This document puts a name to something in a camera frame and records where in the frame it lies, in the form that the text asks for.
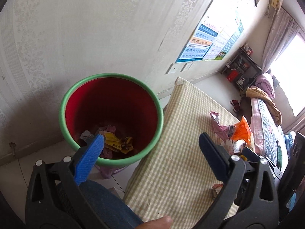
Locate small pink foil wrapper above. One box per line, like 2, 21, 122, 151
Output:
210, 111, 236, 143

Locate green red trash bin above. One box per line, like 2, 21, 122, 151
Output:
58, 73, 164, 168

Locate person's left hand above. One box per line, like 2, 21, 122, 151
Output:
135, 216, 173, 229

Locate crumpled paper ball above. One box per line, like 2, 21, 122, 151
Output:
212, 184, 224, 199

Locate white blue milk carton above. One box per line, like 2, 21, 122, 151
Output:
224, 139, 246, 155

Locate bed with plaid quilt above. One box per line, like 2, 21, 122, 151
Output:
250, 98, 296, 172

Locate orange plastic snack bag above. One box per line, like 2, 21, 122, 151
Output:
231, 116, 252, 145

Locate checkered yellow tablecloth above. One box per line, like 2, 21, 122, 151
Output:
124, 77, 237, 228

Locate red slippers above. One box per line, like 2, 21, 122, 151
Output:
230, 100, 240, 113

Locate tan blanket on bed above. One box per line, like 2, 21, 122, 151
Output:
246, 86, 283, 126

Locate dark shelf unit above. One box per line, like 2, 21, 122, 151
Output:
220, 48, 263, 94

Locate green blue number poster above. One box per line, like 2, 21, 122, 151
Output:
214, 20, 243, 60

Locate white wall socket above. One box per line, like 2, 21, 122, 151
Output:
181, 61, 193, 72

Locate white wall switch plate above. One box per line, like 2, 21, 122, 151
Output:
166, 63, 180, 74

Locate blue pinyin wall poster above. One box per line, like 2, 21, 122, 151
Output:
175, 18, 217, 63

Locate white chart wall poster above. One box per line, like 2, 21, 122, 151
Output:
203, 15, 240, 60

